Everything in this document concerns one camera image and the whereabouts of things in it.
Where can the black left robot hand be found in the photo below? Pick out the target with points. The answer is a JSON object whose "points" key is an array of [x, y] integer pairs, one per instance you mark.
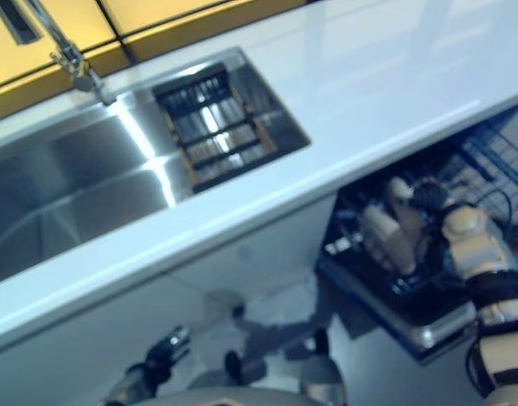
{"points": [[168, 351]]}

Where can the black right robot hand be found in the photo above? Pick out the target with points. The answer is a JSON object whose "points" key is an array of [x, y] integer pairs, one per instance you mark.
{"points": [[432, 196]]}

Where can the cream round ceramic plate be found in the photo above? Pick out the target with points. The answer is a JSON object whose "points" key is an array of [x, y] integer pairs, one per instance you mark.
{"points": [[379, 232], [407, 237]]}

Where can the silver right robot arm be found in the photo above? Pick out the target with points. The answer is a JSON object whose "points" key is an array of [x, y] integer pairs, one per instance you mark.
{"points": [[479, 245]]}

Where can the open dishwasher door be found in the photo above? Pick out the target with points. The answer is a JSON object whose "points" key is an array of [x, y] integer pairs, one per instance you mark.
{"points": [[390, 313]]}

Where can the grey robot torso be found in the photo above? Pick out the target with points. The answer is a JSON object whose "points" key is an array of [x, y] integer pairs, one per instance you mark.
{"points": [[242, 395]]}

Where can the right robot leg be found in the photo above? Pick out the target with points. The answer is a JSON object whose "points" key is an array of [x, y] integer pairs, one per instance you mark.
{"points": [[320, 363]]}

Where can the stainless steel sink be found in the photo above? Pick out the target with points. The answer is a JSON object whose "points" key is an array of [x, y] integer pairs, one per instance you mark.
{"points": [[73, 177]]}

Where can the black sink drying rack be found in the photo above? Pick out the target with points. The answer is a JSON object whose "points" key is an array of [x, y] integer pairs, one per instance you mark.
{"points": [[216, 135]]}

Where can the chrome kitchen faucet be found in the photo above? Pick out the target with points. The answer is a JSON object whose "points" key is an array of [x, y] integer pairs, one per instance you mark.
{"points": [[68, 59]]}

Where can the black window frame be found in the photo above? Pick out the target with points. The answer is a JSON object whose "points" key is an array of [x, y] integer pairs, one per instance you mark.
{"points": [[123, 46]]}

